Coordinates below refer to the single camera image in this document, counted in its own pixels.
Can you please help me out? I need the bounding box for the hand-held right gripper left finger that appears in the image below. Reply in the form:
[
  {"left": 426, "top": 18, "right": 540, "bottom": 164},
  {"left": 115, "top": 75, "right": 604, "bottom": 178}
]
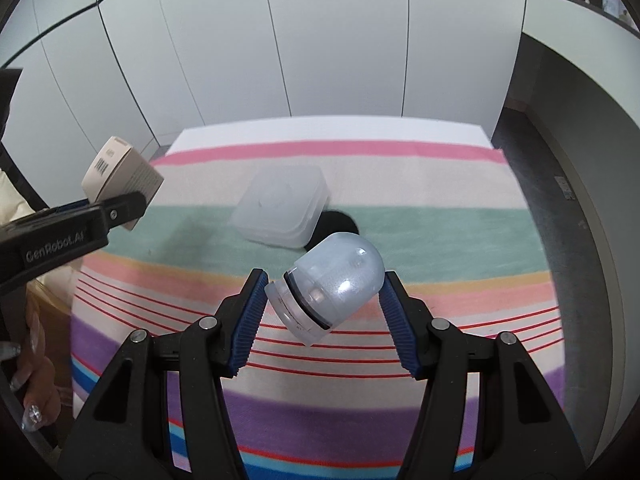
[{"left": 57, "top": 268, "right": 270, "bottom": 480}]

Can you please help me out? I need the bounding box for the clear plastic lidded box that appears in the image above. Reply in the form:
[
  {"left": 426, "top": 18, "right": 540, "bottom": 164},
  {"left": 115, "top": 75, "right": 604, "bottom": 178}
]
[{"left": 230, "top": 163, "right": 332, "bottom": 250}]

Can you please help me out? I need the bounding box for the beige square box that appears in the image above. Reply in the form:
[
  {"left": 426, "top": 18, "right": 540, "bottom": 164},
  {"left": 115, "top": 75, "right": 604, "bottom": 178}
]
[{"left": 81, "top": 136, "right": 166, "bottom": 232}]

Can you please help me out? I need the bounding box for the cardboard box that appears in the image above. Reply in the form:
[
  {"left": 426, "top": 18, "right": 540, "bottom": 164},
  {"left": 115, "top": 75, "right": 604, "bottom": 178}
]
[{"left": 25, "top": 265, "right": 76, "bottom": 396}]

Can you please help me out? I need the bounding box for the cream puffy jacket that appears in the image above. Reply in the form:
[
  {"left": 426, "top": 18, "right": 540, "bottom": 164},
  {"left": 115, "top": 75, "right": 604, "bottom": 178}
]
[{"left": 0, "top": 167, "right": 40, "bottom": 227}]

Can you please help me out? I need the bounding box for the black round puff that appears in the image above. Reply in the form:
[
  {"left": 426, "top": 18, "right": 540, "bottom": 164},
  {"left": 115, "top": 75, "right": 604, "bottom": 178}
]
[{"left": 300, "top": 210, "right": 361, "bottom": 251}]

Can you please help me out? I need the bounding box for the person's left hand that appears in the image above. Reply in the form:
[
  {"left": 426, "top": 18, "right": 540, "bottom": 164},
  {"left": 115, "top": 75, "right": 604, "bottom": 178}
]
[{"left": 0, "top": 305, "right": 57, "bottom": 433}]

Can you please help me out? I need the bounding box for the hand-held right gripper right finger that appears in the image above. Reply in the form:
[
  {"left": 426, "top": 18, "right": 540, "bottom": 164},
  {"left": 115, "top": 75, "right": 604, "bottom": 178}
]
[{"left": 378, "top": 271, "right": 586, "bottom": 480}]

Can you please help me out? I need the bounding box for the striped colourful cloth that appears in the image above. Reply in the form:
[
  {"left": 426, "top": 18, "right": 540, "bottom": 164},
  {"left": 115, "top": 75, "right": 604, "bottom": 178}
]
[{"left": 70, "top": 141, "right": 568, "bottom": 480}]

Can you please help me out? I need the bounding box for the translucent dome container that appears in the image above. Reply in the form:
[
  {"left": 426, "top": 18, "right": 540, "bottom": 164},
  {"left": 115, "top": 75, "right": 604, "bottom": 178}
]
[{"left": 264, "top": 231, "right": 386, "bottom": 347}]

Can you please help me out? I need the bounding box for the curved white shelf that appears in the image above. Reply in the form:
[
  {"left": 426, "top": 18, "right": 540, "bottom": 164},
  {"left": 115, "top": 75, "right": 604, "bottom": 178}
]
[{"left": 520, "top": 0, "right": 640, "bottom": 131}]

